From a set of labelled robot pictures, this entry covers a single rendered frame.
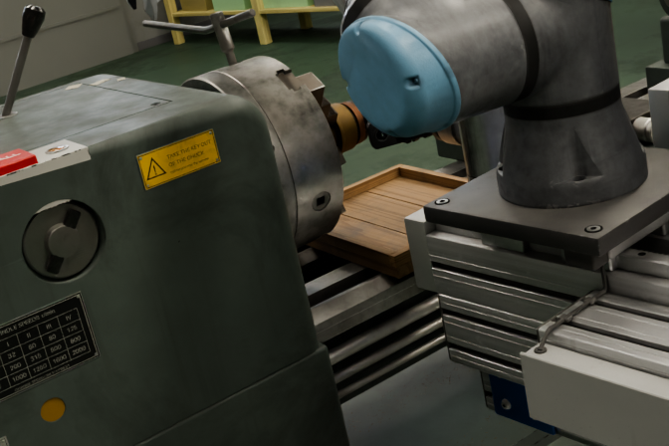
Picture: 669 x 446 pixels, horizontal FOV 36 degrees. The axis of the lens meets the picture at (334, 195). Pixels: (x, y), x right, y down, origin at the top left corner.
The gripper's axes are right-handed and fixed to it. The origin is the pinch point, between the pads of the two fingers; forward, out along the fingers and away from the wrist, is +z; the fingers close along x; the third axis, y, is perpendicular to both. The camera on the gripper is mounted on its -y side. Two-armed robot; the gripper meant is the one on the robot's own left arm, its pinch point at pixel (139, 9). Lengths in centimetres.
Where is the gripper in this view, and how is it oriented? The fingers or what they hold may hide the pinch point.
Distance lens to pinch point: 177.4
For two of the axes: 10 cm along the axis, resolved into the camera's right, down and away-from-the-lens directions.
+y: 8.0, -3.4, 4.9
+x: -6.0, -3.8, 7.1
